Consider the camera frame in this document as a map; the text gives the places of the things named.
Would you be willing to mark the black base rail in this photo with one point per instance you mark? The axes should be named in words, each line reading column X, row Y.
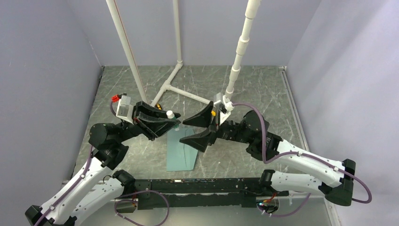
column 201, row 192

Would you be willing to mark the white PVC pipe frame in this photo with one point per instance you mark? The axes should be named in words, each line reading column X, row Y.
column 250, row 14

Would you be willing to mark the teal envelope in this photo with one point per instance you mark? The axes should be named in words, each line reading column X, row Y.
column 180, row 157

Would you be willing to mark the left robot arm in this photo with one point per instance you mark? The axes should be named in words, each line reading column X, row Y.
column 76, row 201

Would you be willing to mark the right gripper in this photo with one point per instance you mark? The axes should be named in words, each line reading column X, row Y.
column 200, row 141

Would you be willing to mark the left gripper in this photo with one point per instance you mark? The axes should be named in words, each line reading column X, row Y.
column 150, row 126

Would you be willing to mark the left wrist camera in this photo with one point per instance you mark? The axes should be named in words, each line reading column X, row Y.
column 124, row 110

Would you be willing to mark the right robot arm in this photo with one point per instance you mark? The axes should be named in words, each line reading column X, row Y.
column 322, row 176

